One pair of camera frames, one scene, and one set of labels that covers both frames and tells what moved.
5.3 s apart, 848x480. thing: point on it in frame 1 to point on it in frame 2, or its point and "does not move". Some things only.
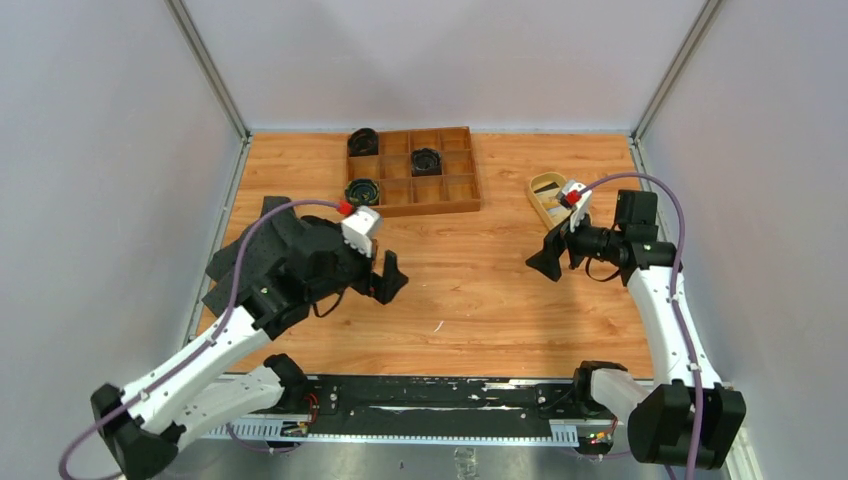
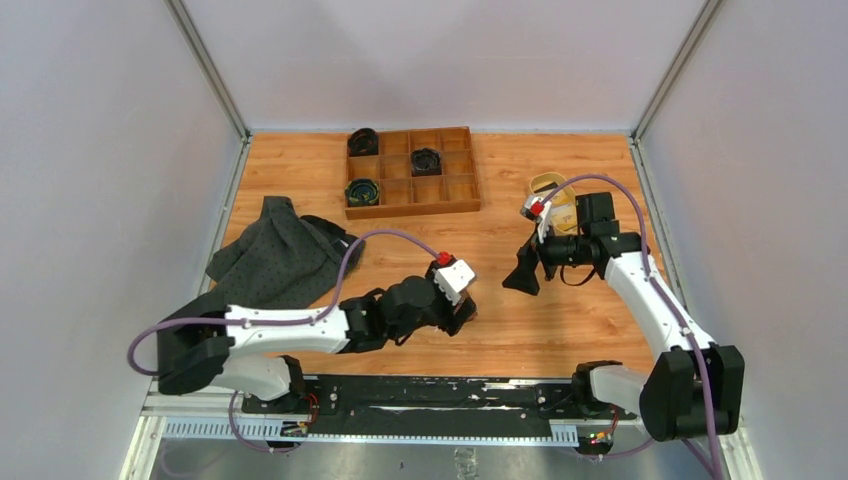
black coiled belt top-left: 363,142 does not move
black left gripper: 381,286 to 449,321
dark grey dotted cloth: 275,285 does not move
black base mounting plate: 439,401 does not move
